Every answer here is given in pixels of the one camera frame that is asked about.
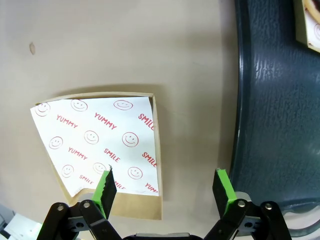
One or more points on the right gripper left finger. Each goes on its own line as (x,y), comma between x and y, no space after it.
(107,192)

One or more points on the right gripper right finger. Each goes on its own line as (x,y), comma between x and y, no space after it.
(221,190)

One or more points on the white smiley printed paper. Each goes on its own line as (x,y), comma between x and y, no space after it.
(100,140)
(313,32)

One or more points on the brown cardboard box tray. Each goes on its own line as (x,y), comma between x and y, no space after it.
(300,25)
(135,207)

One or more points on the chocolate sprinkled donut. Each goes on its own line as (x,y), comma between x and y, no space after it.
(315,4)

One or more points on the white equipment piece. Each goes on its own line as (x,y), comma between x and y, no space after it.
(17,228)

